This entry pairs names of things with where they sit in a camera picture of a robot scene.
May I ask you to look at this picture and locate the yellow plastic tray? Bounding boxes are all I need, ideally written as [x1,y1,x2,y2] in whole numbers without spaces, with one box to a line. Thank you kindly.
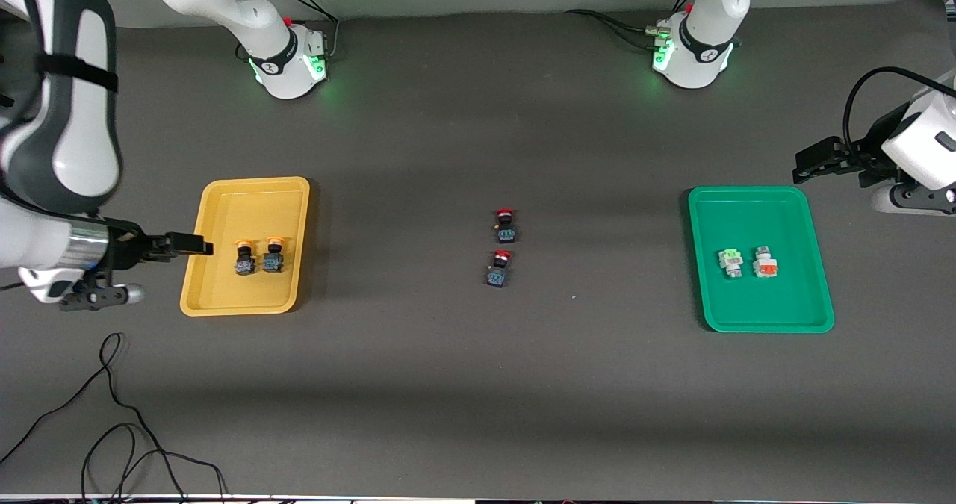
[179,176,311,317]

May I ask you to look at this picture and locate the green plastic tray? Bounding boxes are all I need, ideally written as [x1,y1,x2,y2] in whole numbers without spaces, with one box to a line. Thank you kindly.
[687,185,836,334]

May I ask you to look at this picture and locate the dark grey table cloth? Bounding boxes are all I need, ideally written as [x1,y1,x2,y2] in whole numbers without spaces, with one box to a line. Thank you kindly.
[0,0,956,499]

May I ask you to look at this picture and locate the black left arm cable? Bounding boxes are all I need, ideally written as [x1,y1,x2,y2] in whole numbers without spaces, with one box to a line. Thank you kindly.
[842,66,956,151]

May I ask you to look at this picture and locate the loose black cable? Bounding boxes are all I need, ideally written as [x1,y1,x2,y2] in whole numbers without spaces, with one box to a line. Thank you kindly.
[0,332,229,504]

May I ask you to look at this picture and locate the black left base cables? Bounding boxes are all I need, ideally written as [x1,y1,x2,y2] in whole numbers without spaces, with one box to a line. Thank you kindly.
[564,0,699,55]

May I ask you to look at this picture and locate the black base cables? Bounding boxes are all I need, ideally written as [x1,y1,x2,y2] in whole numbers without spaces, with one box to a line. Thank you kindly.
[564,0,699,55]
[273,0,341,63]

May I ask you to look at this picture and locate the black right base cables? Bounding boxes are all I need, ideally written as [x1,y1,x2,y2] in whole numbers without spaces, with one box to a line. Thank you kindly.
[273,0,341,63]

